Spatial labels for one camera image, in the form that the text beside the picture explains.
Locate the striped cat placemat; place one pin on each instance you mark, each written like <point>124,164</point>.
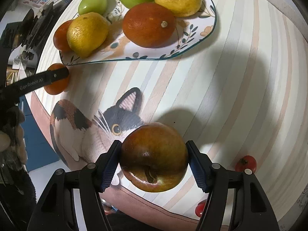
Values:
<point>241,91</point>

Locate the black gas stove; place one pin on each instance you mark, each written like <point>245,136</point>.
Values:
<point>33,31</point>

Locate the floral oval plate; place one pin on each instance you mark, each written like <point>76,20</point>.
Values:
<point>189,32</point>

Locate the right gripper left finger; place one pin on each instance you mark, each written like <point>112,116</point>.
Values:
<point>55,209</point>

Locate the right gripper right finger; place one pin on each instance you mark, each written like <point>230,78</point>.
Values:
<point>251,208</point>

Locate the small green apple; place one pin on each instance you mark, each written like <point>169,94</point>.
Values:
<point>97,6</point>

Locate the small orange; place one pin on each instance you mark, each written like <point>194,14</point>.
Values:
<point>59,86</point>
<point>60,38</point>

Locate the blue cabinet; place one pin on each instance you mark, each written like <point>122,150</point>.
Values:
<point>39,151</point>

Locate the dark orange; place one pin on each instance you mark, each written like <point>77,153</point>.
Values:
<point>149,25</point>

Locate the lower cherry tomato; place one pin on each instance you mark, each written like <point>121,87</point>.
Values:
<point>200,207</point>

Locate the cherry tomato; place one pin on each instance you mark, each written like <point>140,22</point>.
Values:
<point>200,207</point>
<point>246,162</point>

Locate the brown russet apple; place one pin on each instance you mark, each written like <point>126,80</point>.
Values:
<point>154,158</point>

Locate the upper cherry tomato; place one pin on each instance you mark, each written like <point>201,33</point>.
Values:
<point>246,162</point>

